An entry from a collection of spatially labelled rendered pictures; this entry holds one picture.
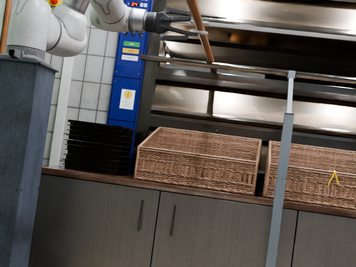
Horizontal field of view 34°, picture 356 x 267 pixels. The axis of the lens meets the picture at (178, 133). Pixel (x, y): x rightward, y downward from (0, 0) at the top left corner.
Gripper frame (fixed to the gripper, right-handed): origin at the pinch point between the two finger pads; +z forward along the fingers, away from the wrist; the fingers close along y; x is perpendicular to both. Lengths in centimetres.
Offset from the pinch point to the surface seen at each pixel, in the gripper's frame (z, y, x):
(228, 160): 16, 48, -45
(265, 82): 29, 3, -95
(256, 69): 23, 3, -58
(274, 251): 40, 83, -35
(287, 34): 36, -20, -80
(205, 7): -9, -33, -95
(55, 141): -80, 49, -94
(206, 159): 6, 48, -46
